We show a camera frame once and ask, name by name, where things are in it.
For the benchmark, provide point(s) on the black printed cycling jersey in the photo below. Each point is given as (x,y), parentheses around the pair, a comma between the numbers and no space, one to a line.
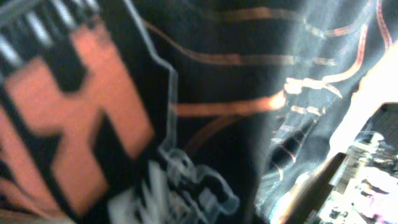
(182,111)

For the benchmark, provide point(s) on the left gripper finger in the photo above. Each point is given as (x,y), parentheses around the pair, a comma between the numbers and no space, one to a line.
(314,194)

